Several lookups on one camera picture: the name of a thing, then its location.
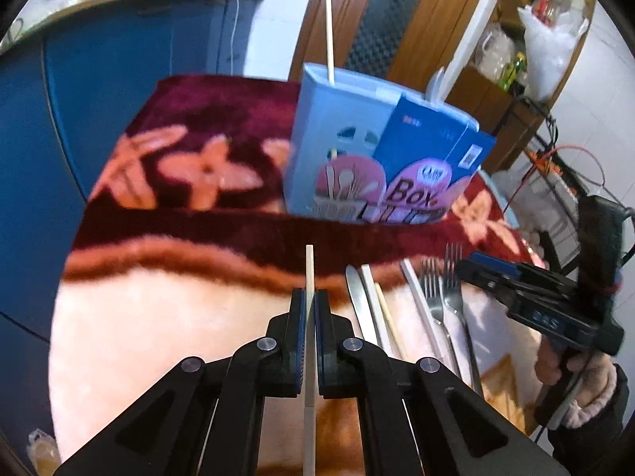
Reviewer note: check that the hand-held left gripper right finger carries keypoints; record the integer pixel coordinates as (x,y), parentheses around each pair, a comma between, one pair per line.
(322,342)

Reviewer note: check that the crumpled plastic bag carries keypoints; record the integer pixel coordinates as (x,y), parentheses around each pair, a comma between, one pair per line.
(42,453)

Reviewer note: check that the black metal rack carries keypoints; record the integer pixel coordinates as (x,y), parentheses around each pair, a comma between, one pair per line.
(560,193)

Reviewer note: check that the wooden chopstick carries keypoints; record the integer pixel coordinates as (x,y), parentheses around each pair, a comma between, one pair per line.
(389,322)
(330,34)
(309,277)

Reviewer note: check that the wooden door with glass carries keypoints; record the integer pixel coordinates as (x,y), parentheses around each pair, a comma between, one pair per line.
(392,15)

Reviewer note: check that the white chopstick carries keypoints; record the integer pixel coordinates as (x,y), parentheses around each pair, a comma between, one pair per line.
(372,302)

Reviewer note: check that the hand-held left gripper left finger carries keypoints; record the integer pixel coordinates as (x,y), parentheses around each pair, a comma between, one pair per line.
(296,342)

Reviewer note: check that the person's right forearm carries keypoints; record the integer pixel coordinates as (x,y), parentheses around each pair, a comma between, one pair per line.
(595,401)

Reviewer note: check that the clear plastic bag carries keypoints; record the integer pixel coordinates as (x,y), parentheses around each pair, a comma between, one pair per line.
(493,52)

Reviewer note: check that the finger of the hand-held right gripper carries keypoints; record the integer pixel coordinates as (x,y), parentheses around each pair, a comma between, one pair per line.
(501,264)
(491,282)

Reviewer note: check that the steel fork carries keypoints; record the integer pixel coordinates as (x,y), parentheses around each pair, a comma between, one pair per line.
(454,287)
(432,287)

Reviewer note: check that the silver chopstick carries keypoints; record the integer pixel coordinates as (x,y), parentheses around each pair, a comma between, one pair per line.
(421,302)

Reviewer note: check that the blue kitchen base cabinet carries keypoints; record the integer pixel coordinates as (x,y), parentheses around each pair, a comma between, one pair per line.
(124,59)

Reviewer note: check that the white plastic bag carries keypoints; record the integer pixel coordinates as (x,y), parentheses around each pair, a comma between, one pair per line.
(550,54)

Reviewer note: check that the steel table knife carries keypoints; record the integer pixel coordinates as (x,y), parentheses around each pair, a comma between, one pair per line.
(358,302)

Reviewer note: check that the wooden shelf with items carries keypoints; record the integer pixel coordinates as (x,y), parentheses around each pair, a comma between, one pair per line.
(488,104)

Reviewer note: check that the maroon floral blanket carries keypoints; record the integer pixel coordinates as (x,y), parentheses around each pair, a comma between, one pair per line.
(173,307)

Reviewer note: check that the light blue utensil holder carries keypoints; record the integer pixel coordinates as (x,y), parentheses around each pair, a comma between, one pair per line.
(327,124)

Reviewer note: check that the green bottle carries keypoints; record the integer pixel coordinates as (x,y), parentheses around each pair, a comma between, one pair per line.
(513,72)

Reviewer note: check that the person's right hand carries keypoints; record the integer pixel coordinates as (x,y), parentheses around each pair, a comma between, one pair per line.
(548,364)

